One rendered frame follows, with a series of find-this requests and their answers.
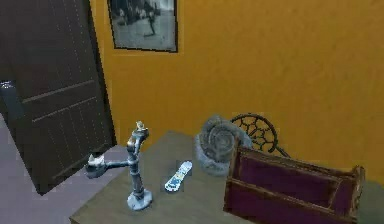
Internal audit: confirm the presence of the white blue cellphone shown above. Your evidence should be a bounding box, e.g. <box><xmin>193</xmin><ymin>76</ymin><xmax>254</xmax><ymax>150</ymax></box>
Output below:
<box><xmin>164</xmin><ymin>160</ymin><xmax>194</xmax><ymax>193</ymax></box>

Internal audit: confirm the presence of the grey spiral stone sculpture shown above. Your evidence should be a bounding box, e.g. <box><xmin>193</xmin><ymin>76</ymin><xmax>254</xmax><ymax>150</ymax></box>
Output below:
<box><xmin>194</xmin><ymin>114</ymin><xmax>253</xmax><ymax>177</ymax></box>

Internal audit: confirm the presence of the black framed grey picture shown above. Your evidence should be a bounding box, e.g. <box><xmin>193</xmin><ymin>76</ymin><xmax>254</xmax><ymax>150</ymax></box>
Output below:
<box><xmin>106</xmin><ymin>0</ymin><xmax>179</xmax><ymax>54</ymax></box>

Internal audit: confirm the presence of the grey wooden table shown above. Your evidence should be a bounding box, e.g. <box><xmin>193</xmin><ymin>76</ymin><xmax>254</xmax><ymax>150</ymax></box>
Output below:
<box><xmin>68</xmin><ymin>129</ymin><xmax>384</xmax><ymax>224</ymax></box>

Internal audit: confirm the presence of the brown wooden purple box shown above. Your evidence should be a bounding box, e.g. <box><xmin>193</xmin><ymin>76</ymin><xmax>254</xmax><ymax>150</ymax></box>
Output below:
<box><xmin>223</xmin><ymin>141</ymin><xmax>366</xmax><ymax>224</ymax></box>

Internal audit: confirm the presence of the dark brown room door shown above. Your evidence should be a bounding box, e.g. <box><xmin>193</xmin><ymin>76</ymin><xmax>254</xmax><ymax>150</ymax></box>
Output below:
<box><xmin>0</xmin><ymin>0</ymin><xmax>117</xmax><ymax>196</ymax></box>

